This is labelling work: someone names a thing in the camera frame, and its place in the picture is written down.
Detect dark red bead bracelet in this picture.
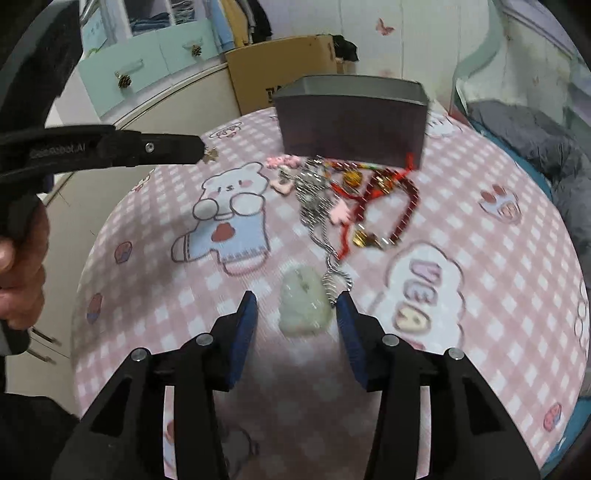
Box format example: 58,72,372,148
360,171,421,247

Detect teal bed sheet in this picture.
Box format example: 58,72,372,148
501,148,555,199

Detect grey metal tin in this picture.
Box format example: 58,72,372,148
272,76,430,169

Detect grey duvet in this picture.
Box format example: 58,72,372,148
466,99,591,252

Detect cream curved cabinet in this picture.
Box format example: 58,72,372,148
9,62,241,402

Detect mint green drawer unit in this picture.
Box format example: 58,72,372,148
76,28,227,118

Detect white wardrobe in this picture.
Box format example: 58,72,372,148
259,0,490,116

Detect pale green jade pendant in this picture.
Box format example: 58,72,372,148
278,267,333,334

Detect yellow hanging garment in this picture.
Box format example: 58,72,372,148
221,0,254,47

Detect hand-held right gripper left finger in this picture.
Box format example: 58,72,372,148
44,291,259,480

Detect silver chain necklace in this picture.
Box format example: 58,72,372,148
293,159,356,308

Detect black cloth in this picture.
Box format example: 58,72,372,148
331,34,360,63

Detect bead bracelets and necklaces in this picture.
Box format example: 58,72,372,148
330,154,416,259

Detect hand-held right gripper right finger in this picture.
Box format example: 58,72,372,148
335,291,541,480

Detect mint and white bunk bed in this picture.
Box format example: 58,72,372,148
450,0,591,259

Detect white open shelf unit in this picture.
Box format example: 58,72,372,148
78,0,222,51

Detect folded blue jeans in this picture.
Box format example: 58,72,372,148
129,11,171,35

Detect light blue hanging garment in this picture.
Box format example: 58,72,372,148
208,0,237,49

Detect black hanging garment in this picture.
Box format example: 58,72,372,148
247,0,274,43

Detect pink checkered bear tablecloth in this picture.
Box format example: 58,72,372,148
69,104,589,480

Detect pink hand-shaped charm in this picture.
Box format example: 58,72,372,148
330,198,352,224

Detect person's left hand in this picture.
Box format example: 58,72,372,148
0,200,49,330

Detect tall cardboard box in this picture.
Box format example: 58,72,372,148
225,34,349,116

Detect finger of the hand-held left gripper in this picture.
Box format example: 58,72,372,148
99,127,206,168

